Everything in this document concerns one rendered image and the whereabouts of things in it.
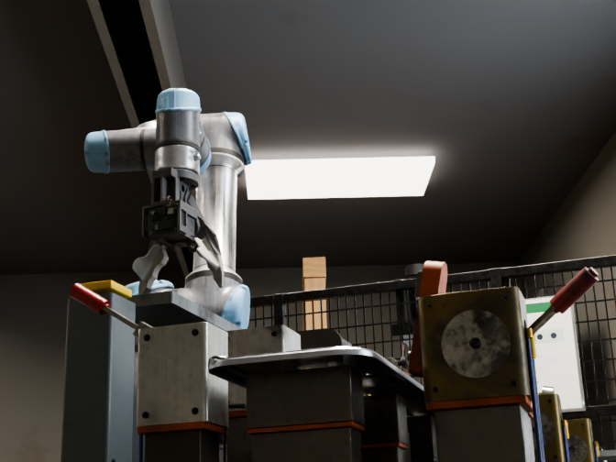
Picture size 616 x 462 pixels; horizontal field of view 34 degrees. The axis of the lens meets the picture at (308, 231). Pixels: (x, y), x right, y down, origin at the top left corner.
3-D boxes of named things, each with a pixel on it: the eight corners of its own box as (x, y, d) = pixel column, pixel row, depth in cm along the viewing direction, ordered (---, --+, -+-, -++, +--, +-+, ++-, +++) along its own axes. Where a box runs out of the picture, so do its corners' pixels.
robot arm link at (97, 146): (137, 116, 226) (79, 121, 178) (185, 114, 226) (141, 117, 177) (140, 169, 228) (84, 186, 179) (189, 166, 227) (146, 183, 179)
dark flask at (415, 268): (431, 323, 284) (426, 261, 290) (404, 325, 286) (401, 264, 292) (435, 328, 291) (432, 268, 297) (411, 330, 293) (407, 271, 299)
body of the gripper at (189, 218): (139, 241, 162) (141, 171, 166) (167, 255, 170) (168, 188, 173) (181, 234, 159) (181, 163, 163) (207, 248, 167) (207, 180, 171)
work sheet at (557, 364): (585, 410, 258) (571, 293, 268) (497, 417, 264) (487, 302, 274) (586, 412, 260) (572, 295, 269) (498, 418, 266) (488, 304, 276)
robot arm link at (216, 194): (177, 357, 202) (188, 135, 229) (252, 355, 201) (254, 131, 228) (166, 333, 191) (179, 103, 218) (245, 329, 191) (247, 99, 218)
